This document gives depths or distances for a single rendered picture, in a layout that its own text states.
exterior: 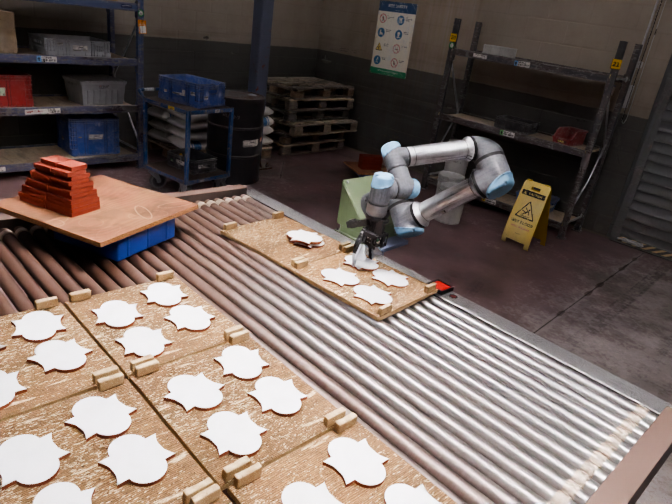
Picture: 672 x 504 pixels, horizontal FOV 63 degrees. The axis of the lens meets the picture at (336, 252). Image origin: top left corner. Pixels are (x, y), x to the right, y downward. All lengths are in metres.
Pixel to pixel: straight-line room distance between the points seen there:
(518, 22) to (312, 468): 6.08
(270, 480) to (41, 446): 0.46
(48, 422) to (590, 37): 6.01
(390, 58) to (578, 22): 2.40
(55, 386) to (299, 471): 0.60
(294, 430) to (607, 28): 5.69
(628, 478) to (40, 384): 1.34
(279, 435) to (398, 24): 6.79
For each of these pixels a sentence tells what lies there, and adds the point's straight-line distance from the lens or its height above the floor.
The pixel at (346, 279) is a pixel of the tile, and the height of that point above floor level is 0.94.
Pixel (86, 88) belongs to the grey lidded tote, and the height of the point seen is 0.81.
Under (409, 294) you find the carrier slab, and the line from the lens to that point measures 1.96.
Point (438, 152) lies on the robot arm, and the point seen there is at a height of 1.37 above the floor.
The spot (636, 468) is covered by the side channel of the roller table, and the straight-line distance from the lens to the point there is 1.51.
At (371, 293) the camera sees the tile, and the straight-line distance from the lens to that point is 1.89.
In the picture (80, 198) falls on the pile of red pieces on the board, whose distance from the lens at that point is 2.09.
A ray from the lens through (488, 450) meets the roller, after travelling 1.42.
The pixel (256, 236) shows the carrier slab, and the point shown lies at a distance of 2.24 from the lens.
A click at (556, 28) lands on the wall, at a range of 6.66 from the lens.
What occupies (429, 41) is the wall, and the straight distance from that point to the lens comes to 7.39.
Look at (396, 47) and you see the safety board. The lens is 7.68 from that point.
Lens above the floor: 1.80
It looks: 23 degrees down
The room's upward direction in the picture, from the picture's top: 8 degrees clockwise
